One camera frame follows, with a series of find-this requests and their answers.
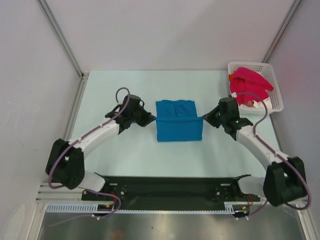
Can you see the blue t shirt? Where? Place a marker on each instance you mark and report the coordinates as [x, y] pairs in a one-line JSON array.
[[178, 121]]

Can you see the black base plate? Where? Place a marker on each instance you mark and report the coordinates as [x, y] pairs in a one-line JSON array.
[[176, 203]]

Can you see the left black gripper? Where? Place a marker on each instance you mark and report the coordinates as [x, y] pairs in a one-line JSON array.
[[147, 117]]

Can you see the pink t shirt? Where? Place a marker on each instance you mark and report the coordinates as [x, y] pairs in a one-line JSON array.
[[249, 86]]

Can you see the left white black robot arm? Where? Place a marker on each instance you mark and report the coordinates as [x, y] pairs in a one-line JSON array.
[[66, 162]]

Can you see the aluminium frame rail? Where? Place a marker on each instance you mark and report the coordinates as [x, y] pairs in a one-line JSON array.
[[57, 195]]

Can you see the white plastic basket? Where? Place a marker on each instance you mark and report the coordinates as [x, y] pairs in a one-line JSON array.
[[267, 71]]

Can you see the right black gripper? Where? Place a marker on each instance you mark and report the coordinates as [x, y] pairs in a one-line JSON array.
[[209, 117]]

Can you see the orange t shirt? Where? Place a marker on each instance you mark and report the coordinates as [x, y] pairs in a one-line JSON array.
[[230, 76]]

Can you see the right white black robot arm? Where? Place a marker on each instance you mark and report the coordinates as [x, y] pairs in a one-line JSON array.
[[285, 177]]

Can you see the white slotted cable duct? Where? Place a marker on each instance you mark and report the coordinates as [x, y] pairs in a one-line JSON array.
[[225, 208]]

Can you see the white t shirt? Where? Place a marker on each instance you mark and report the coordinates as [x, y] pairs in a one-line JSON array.
[[262, 104]]

